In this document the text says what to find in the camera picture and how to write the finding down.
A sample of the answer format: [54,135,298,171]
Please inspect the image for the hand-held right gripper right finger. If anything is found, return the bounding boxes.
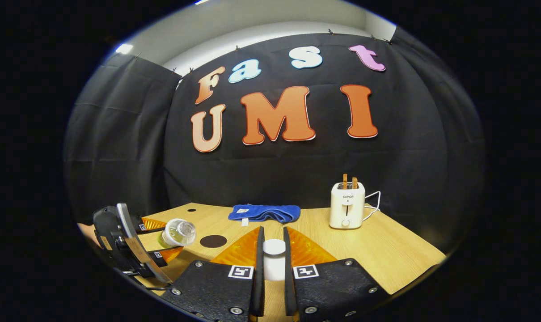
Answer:
[283,226,392,322]

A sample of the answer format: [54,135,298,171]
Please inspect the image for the white toaster cable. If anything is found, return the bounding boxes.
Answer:
[363,191,381,222]

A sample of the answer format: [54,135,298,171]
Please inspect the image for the blue towel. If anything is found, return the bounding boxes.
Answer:
[228,204,301,224]

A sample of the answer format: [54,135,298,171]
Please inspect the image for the dark brown round coaster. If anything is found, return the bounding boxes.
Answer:
[200,235,228,249]

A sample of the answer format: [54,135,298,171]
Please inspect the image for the clear water bottle white label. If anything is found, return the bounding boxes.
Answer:
[158,218,197,249]

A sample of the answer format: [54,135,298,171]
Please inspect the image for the black backdrop cloth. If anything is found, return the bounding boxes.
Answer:
[64,32,486,251]

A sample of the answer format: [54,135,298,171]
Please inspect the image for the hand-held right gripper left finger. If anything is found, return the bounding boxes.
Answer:
[163,226,266,322]

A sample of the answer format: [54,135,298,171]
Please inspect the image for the white toaster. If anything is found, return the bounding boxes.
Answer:
[329,181,366,229]

